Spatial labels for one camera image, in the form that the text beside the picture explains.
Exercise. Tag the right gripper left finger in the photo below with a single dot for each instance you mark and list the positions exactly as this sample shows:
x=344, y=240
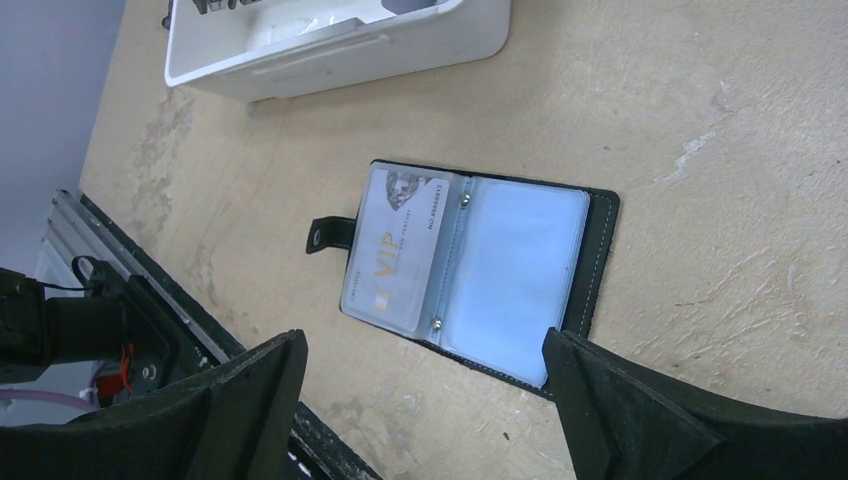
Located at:
x=230, y=422

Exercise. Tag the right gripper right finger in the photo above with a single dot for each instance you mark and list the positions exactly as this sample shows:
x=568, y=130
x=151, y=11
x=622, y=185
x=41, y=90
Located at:
x=622, y=420

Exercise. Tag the black leather card holder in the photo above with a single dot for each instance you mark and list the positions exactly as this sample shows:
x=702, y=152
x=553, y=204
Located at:
x=517, y=257

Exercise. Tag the white VIP credit card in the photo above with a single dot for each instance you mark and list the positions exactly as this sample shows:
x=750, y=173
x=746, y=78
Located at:
x=397, y=233

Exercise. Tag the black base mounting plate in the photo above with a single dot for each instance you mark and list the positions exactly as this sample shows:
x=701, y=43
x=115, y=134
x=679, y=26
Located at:
x=174, y=336

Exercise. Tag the white rectangular tray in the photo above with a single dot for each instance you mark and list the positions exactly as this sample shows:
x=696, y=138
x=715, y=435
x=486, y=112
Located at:
x=255, y=50

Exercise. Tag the aluminium frame rail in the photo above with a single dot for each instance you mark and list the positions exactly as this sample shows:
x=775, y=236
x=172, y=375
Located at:
x=66, y=232

